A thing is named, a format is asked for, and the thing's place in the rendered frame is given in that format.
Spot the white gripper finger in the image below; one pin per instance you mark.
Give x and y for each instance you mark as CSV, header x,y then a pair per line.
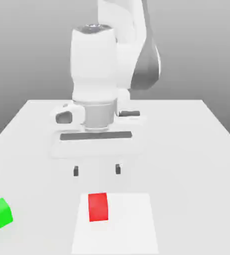
x,y
76,171
118,169

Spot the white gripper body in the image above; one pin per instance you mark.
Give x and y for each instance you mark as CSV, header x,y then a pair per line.
x,y
96,146

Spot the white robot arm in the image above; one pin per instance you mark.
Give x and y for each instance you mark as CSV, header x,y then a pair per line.
x,y
93,65

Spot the small red cube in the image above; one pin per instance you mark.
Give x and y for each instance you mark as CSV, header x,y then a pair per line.
x,y
98,207

